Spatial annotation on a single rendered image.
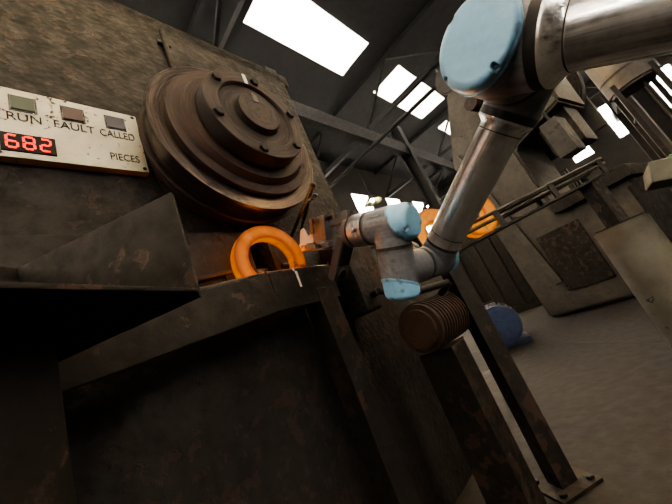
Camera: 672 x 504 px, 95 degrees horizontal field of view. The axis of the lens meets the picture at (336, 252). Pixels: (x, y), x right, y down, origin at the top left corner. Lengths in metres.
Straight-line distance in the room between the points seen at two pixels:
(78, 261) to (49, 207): 0.41
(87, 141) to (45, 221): 0.22
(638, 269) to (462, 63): 0.73
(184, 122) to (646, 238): 1.12
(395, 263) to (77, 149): 0.73
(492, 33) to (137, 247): 0.47
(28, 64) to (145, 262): 0.79
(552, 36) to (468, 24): 0.10
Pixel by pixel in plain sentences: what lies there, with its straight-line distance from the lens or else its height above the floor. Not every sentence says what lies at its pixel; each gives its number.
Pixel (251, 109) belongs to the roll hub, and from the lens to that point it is 0.87.
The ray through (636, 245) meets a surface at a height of 0.45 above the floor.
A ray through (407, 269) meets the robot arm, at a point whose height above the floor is 0.59.
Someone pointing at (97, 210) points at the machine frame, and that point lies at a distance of 0.84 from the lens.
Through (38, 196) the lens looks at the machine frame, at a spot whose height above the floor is 0.99.
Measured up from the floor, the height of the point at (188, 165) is 0.98.
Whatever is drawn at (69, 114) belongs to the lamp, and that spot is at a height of 1.19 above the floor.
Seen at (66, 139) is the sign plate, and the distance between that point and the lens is 0.92.
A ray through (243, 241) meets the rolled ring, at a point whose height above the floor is 0.80.
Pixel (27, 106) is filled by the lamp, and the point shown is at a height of 1.19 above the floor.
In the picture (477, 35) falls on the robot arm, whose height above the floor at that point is 0.79.
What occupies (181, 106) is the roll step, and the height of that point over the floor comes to 1.13.
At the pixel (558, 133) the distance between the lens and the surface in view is 2.94.
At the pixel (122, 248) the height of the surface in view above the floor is 0.68.
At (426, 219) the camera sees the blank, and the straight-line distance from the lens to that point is 0.99.
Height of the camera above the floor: 0.51
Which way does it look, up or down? 16 degrees up
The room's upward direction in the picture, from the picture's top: 23 degrees counter-clockwise
